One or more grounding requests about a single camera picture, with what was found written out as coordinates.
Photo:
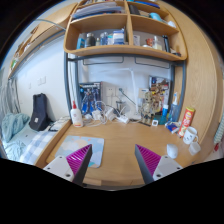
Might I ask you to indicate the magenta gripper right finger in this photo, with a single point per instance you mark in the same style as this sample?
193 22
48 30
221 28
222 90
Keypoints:
154 167

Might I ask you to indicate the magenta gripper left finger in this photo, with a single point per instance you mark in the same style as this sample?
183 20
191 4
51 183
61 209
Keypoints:
72 167

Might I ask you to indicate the pastel cloud mouse pad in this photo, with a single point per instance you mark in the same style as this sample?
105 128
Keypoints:
74 143

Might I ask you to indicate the white desk lamp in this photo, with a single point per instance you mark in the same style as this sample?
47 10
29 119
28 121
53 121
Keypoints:
127 88

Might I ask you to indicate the white bottle red cap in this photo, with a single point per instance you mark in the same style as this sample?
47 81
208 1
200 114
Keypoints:
76 116

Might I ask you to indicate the plaid bed sheet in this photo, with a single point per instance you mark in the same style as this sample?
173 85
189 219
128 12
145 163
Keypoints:
36 146

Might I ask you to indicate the white power strip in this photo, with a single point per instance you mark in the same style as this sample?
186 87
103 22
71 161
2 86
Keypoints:
123 118

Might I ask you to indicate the small white cup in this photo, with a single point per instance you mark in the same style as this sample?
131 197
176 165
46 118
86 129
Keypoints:
194 148

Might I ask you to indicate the white smiley face mug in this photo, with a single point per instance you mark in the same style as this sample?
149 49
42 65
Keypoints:
190 135

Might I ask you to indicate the blue spray bottle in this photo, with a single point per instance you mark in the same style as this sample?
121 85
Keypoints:
174 109

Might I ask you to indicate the black backpack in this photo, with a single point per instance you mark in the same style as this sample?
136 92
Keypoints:
39 119

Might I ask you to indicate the red chips can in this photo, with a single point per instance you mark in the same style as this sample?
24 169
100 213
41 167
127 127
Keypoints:
186 121

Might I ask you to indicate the blue robot model box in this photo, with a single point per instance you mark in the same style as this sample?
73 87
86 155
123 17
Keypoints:
90 94

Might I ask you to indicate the colourful comic poster box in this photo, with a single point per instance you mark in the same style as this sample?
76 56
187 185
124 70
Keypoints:
160 89

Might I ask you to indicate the light blue blanket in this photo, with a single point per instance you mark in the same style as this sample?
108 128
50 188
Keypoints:
13 126

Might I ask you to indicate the dark jar on shelf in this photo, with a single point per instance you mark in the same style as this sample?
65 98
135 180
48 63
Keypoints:
90 40

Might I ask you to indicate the wooden wall shelf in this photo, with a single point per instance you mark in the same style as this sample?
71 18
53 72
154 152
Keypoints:
138 27

